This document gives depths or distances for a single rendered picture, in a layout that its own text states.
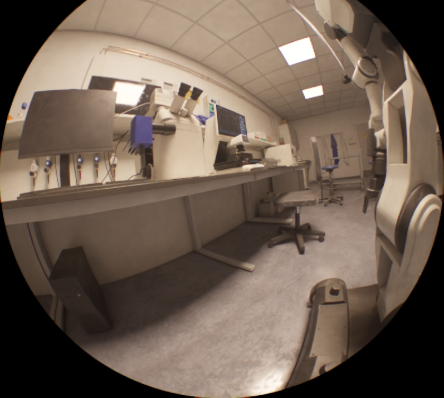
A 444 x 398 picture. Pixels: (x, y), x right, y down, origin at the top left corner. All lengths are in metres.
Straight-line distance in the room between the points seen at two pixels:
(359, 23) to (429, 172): 0.40
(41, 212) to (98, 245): 0.89
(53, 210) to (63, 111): 0.53
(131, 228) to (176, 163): 0.88
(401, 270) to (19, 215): 0.81
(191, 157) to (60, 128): 0.65
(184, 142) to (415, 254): 0.71
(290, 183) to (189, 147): 2.51
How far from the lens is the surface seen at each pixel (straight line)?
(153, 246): 1.37
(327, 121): 6.34
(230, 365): 0.77
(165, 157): 0.52
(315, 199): 1.21
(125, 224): 1.25
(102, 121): 0.79
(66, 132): 0.78
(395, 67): 0.46
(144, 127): 0.47
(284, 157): 2.71
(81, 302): 0.90
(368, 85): 0.66
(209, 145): 1.26
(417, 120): 0.37
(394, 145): 0.43
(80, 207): 0.42
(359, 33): 0.57
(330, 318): 0.67
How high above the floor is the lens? 0.74
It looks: level
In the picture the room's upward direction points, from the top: 8 degrees counter-clockwise
